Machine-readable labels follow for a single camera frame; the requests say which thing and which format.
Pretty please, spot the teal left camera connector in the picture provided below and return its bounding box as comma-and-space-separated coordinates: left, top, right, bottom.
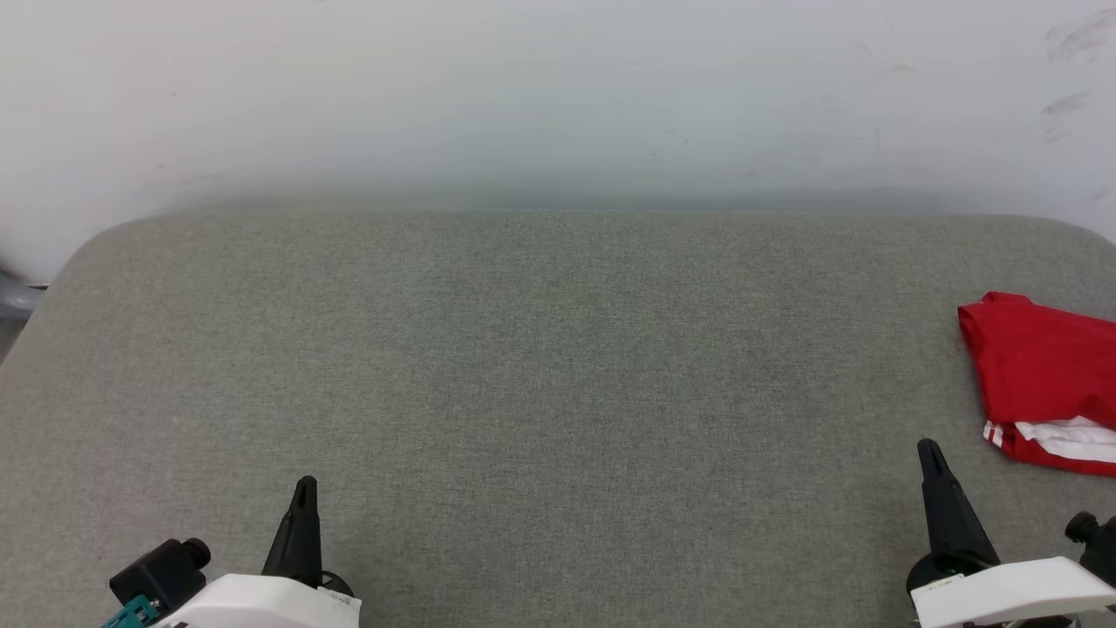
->
99, 595, 160, 628

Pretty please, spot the red and white garment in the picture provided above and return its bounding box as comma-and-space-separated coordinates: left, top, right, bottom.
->
957, 291, 1116, 478

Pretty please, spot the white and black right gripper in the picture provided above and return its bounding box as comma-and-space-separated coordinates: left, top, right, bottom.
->
905, 438, 1116, 628

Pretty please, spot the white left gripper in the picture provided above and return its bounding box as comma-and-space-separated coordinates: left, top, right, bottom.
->
148, 474, 363, 628

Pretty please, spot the grey pipe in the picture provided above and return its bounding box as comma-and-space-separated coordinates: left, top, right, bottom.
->
0, 264, 50, 320

